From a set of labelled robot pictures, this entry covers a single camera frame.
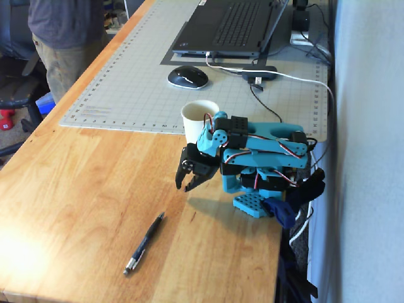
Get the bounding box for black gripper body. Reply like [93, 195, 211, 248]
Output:
[184, 143, 222, 177]

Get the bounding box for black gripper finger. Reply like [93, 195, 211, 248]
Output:
[175, 150, 195, 190]
[184, 166, 219, 193]

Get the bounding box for dark blue pen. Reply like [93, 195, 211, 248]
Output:
[122, 211, 166, 276]

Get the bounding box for white ceramic mug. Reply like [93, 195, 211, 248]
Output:
[181, 99, 220, 145]

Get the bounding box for dark blue table clamp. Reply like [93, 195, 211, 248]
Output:
[263, 167, 326, 230]

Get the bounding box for black computer mouse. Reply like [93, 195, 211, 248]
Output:
[166, 65, 210, 90]

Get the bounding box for grey gridded cutting mat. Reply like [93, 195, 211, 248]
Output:
[59, 0, 329, 143]

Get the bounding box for black usb hub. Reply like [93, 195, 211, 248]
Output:
[241, 65, 278, 82]

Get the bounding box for dark grey laptop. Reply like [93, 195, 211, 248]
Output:
[172, 0, 290, 59]

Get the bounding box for blue plastic box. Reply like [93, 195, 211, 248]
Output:
[35, 93, 57, 116]

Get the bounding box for shelf with small clutter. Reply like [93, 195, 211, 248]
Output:
[104, 0, 149, 34]

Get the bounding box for black office chair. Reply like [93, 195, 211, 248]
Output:
[0, 0, 48, 158]

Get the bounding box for red dumbbell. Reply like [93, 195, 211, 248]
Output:
[0, 109, 16, 131]

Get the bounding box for person in grey shirt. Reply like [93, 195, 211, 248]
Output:
[27, 0, 110, 105]

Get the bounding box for thin black cable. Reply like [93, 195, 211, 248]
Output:
[249, 82, 318, 149]

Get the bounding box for white usb cable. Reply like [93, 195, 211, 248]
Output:
[205, 51, 336, 249]

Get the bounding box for tangled black cables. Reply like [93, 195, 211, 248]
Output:
[301, 3, 334, 67]

